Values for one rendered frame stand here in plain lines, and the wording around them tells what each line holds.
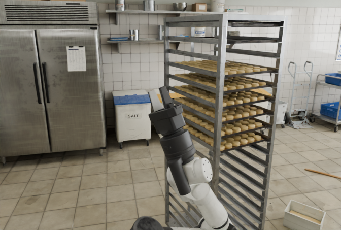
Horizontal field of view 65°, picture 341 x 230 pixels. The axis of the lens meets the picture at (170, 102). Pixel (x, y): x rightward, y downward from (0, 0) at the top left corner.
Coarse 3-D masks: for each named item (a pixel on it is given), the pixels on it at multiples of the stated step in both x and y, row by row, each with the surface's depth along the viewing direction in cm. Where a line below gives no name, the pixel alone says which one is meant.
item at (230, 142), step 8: (184, 128) 194; (192, 128) 190; (200, 136) 176; (208, 136) 178; (232, 136) 178; (240, 136) 181; (248, 136) 180; (256, 136) 176; (224, 144) 165; (232, 144) 167; (240, 144) 169
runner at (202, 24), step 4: (172, 24) 182; (176, 24) 178; (180, 24) 173; (184, 24) 169; (188, 24) 165; (192, 24) 161; (196, 24) 158; (200, 24) 154; (204, 24) 151; (208, 24) 148; (212, 24) 145; (216, 24) 142
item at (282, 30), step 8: (280, 32) 157; (280, 48) 158; (280, 64) 161; (280, 72) 162; (280, 80) 164; (272, 104) 169; (272, 120) 170; (272, 128) 172; (272, 136) 173; (272, 144) 175; (272, 152) 177; (264, 168) 182; (264, 184) 184; (264, 192) 185; (264, 208) 188; (264, 216) 190; (264, 224) 193
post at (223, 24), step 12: (216, 84) 144; (216, 96) 145; (216, 108) 146; (216, 120) 148; (216, 132) 149; (216, 144) 151; (216, 156) 153; (216, 168) 155; (216, 180) 158; (216, 192) 160
